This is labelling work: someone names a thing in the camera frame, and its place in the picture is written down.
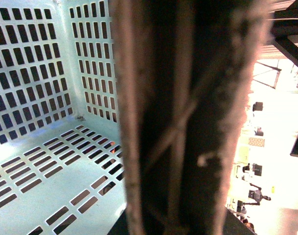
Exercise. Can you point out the light blue plastic basket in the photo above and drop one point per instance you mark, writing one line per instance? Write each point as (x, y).
(61, 169)

